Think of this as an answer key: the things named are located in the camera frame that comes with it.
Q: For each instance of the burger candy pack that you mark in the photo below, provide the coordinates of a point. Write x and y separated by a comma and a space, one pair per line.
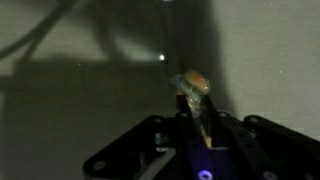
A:
194, 86

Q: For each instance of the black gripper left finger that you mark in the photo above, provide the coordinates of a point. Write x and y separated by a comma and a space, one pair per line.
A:
130, 155

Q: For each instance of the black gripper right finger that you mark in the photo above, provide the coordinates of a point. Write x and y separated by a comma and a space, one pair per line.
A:
260, 148

